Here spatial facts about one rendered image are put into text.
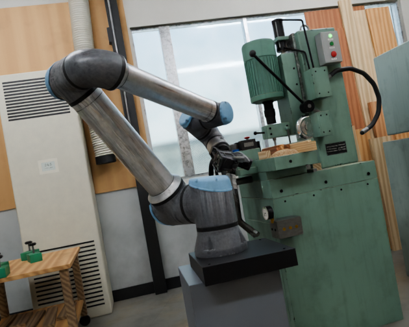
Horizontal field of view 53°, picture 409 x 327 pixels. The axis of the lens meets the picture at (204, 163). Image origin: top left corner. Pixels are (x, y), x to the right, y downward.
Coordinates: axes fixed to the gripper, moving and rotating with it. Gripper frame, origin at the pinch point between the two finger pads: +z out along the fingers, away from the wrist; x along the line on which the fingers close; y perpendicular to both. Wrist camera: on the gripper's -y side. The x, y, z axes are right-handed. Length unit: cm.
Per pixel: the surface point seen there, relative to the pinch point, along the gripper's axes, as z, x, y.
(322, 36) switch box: -63, 49, -55
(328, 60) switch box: -55, 40, -59
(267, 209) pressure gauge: -8.0, -19.8, -23.9
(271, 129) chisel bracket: -50, 1, -39
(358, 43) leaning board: -179, 39, -184
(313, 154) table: -17.5, 5.8, -42.2
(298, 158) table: -17.2, 2.7, -35.2
